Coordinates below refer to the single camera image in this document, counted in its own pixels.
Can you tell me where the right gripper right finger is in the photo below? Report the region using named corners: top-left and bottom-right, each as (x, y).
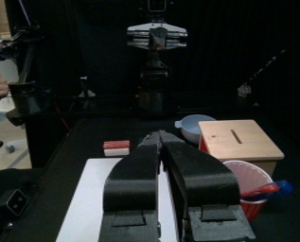
top-left (157, 130), bottom-right (257, 242)

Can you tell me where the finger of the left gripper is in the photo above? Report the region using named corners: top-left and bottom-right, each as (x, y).
top-left (149, 27), bottom-right (160, 51)
top-left (157, 27), bottom-right (170, 51)

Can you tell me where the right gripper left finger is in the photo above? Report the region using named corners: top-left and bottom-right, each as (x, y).
top-left (98, 131), bottom-right (162, 242)

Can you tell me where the white cutting board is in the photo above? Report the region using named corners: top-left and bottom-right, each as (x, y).
top-left (55, 157), bottom-right (181, 242)

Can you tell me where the red plastic cup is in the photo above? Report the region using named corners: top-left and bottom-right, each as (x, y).
top-left (221, 160), bottom-right (275, 223)

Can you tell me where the red and white block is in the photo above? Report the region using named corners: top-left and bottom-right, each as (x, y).
top-left (103, 140), bottom-right (130, 158)

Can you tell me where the red toy spatula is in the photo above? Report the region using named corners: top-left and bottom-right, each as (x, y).
top-left (240, 183), bottom-right (281, 199)

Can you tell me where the wooden box with slot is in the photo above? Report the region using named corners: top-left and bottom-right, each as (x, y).
top-left (196, 119), bottom-right (287, 178)

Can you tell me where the pale blue bowl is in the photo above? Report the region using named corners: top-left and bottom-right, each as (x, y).
top-left (173, 113), bottom-right (218, 146)

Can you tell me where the blue toy knife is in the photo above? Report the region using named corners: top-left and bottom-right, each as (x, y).
top-left (240, 180), bottom-right (295, 202)

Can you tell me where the small white tripod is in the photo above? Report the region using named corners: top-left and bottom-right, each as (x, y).
top-left (78, 76), bottom-right (97, 98)

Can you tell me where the black box with square face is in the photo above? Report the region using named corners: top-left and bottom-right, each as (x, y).
top-left (0, 188), bottom-right (31, 218)

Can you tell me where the black stand with clamp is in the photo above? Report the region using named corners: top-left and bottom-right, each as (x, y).
top-left (6, 25), bottom-right (53, 127)

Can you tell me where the grey frame clamp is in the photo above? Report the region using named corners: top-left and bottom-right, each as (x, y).
top-left (237, 83), bottom-right (253, 98)

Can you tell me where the thin diagonal frame rod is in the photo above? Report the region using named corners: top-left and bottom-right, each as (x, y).
top-left (245, 46), bottom-right (288, 86)

